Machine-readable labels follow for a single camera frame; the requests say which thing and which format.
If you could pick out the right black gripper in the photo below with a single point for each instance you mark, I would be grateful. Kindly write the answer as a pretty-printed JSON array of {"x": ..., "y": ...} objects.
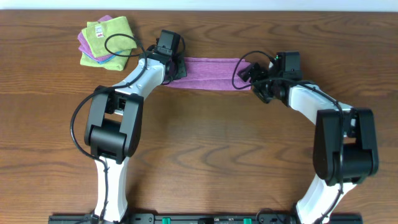
[{"x": 260, "y": 71}]

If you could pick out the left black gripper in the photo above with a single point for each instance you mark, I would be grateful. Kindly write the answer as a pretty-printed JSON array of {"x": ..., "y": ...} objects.
[{"x": 179, "y": 70}]

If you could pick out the purple microfiber cloth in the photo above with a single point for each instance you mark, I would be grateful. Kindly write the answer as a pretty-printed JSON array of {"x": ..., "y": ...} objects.
[{"x": 207, "y": 74}]

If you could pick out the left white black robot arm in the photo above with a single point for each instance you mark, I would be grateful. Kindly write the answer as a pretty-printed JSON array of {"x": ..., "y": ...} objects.
[{"x": 113, "y": 129}]

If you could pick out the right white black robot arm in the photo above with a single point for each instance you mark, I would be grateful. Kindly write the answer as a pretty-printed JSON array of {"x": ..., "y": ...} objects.
[{"x": 344, "y": 149}]

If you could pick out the bottom green folded cloth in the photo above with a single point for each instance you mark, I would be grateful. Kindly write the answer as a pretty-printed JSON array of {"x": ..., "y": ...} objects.
[{"x": 118, "y": 63}]

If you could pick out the green folded cloth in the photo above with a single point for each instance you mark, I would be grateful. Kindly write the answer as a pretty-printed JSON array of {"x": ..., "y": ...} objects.
[
  {"x": 118, "y": 63},
  {"x": 109, "y": 34}
]

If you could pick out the blue folded cloth in stack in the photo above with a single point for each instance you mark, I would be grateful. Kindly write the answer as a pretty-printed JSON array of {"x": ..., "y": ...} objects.
[{"x": 100, "y": 60}]

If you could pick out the top green folded cloth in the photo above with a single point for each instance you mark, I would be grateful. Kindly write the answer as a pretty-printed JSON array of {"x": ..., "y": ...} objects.
[{"x": 109, "y": 34}]

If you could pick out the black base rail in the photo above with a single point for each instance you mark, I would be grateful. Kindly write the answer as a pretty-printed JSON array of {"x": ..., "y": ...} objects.
[{"x": 148, "y": 218}]

